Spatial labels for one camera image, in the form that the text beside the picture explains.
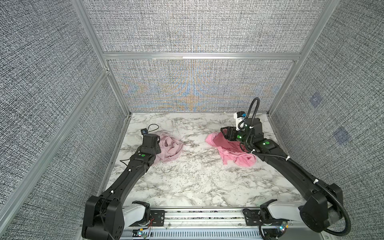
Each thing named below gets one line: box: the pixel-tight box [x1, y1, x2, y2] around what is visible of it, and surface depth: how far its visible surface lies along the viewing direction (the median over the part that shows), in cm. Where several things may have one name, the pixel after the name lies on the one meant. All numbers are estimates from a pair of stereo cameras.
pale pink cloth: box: [153, 133, 184, 165], surface depth 93 cm
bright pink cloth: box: [205, 129, 257, 167], surface depth 94 cm
